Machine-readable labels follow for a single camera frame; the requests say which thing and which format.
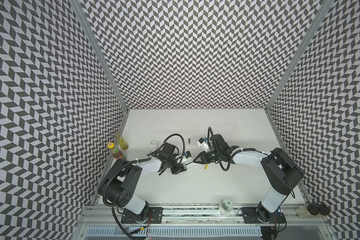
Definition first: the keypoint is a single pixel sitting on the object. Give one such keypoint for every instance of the aluminium right corner post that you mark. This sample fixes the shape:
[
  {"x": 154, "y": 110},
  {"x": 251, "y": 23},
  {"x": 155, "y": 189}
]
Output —
[{"x": 316, "y": 22}]

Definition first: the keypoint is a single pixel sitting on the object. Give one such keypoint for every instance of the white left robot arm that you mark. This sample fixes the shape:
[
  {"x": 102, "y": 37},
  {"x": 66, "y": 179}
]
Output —
[{"x": 118, "y": 186}]

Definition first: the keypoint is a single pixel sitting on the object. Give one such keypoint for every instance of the white air conditioner remote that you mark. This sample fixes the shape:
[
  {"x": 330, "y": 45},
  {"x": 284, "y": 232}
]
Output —
[{"x": 153, "y": 146}]

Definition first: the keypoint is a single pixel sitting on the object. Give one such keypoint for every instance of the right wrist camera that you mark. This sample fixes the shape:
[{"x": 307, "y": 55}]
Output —
[{"x": 203, "y": 143}]

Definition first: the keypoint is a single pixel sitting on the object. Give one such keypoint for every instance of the black round disc pair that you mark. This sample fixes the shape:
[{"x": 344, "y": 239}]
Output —
[{"x": 318, "y": 209}]

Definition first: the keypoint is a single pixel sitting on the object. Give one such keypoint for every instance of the yellow-green drink bottle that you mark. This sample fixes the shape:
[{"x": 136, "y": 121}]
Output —
[{"x": 122, "y": 142}]

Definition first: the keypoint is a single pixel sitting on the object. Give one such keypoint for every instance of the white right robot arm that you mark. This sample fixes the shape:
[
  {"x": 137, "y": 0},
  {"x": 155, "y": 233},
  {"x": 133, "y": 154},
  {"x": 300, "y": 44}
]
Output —
[{"x": 281, "y": 170}]

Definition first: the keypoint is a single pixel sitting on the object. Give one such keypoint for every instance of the red tea bottle yellow cap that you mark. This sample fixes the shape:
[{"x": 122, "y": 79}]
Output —
[{"x": 115, "y": 151}]

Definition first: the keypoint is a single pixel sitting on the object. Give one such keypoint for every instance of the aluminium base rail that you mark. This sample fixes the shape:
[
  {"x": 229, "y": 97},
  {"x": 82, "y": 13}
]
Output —
[{"x": 207, "y": 215}]

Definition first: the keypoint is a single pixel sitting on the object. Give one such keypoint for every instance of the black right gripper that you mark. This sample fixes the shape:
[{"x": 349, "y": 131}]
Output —
[{"x": 206, "y": 157}]

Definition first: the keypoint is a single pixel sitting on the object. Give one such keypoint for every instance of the aluminium corner post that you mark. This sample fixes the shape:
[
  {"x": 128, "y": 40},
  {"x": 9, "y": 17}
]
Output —
[
  {"x": 80, "y": 16},
  {"x": 316, "y": 22}
]

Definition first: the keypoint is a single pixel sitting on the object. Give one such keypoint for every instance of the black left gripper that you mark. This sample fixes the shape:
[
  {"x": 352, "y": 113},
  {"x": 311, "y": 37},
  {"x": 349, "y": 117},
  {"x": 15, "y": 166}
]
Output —
[{"x": 178, "y": 169}]

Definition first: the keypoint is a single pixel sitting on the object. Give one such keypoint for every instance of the aluminium left corner post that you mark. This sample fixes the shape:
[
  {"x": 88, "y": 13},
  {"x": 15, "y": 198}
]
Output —
[{"x": 80, "y": 16}]

